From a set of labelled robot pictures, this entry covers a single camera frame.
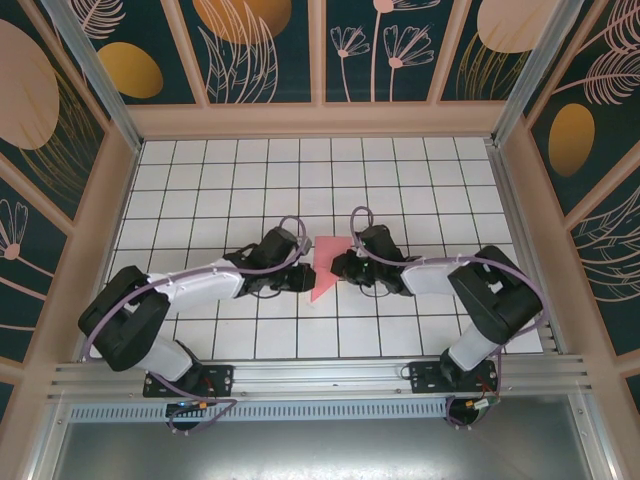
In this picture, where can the pink square paper sheet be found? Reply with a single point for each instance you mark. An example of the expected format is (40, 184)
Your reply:
(325, 260)

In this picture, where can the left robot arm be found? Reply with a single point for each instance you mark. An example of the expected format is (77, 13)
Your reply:
(200, 287)

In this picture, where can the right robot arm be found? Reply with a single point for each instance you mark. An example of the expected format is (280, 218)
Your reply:
(500, 300)

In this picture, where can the grey metal sheet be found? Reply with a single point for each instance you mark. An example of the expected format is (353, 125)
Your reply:
(320, 450)

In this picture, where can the aluminium front rail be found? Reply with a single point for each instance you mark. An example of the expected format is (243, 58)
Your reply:
(320, 375)

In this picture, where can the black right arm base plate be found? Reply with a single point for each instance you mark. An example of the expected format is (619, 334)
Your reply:
(425, 380)

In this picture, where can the aluminium side rail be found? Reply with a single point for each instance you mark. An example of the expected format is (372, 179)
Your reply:
(520, 250)

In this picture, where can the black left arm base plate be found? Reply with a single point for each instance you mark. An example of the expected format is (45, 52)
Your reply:
(220, 380)

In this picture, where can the aluminium corner post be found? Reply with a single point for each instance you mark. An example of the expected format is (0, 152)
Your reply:
(540, 70)
(90, 70)

